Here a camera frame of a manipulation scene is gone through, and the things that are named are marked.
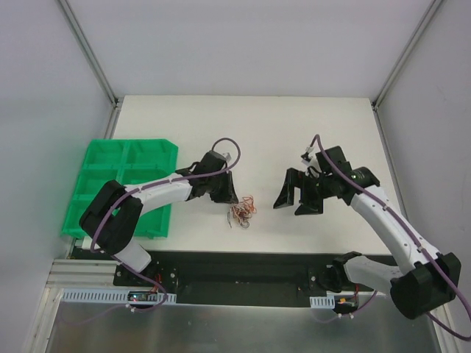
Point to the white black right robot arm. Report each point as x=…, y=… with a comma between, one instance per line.
x=421, y=279

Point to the aluminium frame post left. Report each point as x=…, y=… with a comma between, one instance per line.
x=87, y=51

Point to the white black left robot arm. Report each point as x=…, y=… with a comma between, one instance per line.
x=112, y=216

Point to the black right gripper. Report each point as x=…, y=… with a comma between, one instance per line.
x=309, y=189

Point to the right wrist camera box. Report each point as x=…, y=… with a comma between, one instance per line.
x=307, y=157

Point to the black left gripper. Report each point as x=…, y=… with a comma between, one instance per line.
x=221, y=186

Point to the aluminium frame post right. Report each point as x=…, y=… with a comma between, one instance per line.
x=419, y=31

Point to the white slotted cable duct left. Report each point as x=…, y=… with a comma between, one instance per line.
x=103, y=296

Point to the aluminium extrusion rail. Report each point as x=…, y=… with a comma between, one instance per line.
x=81, y=273

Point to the aluminium frame post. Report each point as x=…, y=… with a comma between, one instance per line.
x=87, y=51
x=419, y=31

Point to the white slotted cable duct right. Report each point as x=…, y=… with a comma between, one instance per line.
x=322, y=302

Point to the green plastic compartment tray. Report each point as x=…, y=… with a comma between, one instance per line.
x=128, y=162

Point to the white slotted cable duct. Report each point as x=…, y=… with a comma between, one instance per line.
x=322, y=302
x=103, y=296

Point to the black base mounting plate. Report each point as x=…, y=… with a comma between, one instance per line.
x=240, y=279

